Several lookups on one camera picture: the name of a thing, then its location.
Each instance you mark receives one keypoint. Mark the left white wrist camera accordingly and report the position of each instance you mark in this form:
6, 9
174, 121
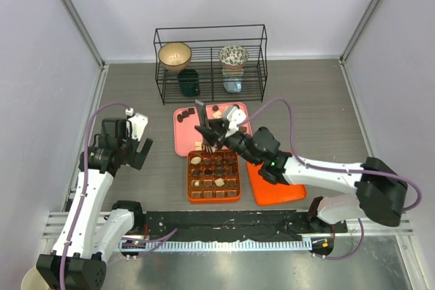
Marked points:
136, 124

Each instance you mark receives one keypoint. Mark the dark green mug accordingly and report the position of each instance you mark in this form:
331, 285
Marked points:
188, 81

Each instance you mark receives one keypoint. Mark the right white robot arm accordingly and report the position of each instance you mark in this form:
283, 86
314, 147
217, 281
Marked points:
370, 190

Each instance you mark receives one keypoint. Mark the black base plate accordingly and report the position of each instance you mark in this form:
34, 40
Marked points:
230, 226

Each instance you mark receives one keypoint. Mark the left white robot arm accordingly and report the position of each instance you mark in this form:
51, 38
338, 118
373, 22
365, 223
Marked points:
78, 259

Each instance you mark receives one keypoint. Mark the orange box lid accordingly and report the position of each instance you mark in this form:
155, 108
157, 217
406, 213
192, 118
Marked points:
267, 194

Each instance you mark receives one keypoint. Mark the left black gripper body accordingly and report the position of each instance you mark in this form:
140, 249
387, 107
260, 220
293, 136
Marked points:
130, 146

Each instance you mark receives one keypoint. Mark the white cable duct rail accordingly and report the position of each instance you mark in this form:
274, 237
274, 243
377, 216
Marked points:
197, 246

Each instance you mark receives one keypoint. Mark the light blue mug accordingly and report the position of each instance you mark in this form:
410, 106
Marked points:
232, 84

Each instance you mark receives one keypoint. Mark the tan bowl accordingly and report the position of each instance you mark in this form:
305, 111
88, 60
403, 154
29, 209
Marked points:
175, 56

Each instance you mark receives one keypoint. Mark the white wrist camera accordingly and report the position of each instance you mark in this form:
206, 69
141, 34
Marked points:
233, 117
136, 124

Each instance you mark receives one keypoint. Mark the black wire rack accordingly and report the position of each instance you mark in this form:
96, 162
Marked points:
205, 43

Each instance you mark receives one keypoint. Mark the pink tray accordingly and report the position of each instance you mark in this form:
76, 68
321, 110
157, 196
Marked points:
186, 138

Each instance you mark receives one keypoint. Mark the pink mug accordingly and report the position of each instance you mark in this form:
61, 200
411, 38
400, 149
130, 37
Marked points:
33, 280

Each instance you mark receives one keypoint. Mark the floral patterned bowl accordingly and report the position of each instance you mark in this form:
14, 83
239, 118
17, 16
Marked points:
233, 57

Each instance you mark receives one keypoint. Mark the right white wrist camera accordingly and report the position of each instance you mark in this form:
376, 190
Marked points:
233, 117

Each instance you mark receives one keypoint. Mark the orange chocolate box tray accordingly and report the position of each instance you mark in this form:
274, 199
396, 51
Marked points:
213, 178

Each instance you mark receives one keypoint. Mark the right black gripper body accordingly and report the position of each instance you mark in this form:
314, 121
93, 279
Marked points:
238, 142

